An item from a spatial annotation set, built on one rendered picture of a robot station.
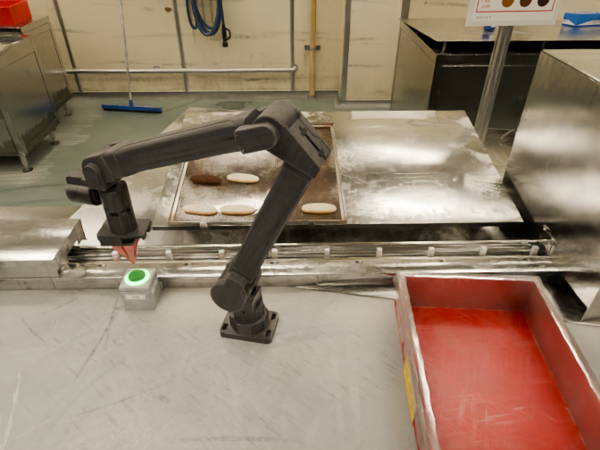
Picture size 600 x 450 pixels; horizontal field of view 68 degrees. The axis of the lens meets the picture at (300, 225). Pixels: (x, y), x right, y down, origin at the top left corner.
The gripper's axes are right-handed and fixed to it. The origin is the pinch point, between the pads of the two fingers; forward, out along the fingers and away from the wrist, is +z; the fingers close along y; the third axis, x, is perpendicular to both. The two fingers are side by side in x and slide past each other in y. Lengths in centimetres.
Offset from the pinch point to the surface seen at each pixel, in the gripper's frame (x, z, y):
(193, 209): 27.7, 4.4, 8.1
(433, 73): 179, 12, 118
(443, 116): 78, -3, 93
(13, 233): 15.1, 2.9, -36.0
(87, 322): -6.9, 13.1, -11.4
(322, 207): 28, 5, 45
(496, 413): -32, 13, 75
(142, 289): -3.4, 6.2, 1.7
